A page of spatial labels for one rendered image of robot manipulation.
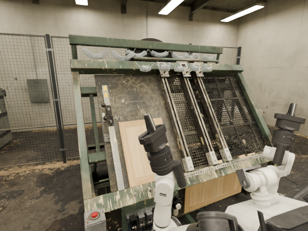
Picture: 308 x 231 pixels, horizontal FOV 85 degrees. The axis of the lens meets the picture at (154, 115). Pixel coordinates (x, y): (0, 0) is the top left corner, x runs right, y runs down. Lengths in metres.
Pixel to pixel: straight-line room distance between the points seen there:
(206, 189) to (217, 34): 6.67
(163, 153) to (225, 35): 7.79
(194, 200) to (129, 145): 1.06
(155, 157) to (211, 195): 1.81
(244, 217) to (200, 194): 1.57
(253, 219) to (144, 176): 1.03
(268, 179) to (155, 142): 0.41
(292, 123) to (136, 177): 1.12
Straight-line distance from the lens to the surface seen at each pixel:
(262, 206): 0.74
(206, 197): 2.31
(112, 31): 6.40
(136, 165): 1.52
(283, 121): 0.99
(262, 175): 0.72
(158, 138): 0.58
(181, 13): 7.29
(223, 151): 1.94
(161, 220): 0.78
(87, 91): 1.76
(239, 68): 2.73
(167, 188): 0.63
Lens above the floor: 1.78
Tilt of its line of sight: 14 degrees down
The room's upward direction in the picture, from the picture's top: straight up
